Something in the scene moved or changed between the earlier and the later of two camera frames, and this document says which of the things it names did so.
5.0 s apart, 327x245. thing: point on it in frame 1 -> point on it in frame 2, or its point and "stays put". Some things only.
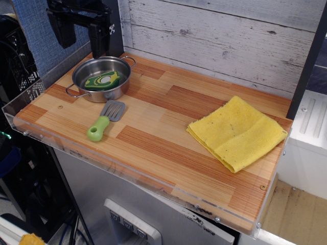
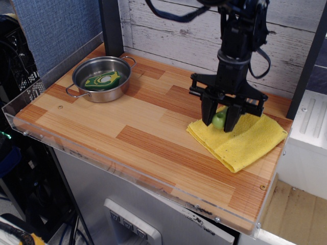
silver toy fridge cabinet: [116, 210] stays put
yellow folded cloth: [241, 135] stays put
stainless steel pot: [105, 79] stays put
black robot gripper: [85, 11] -> [230, 86]
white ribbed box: [309, 129] stays put
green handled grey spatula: [112, 111] -> [218, 119]
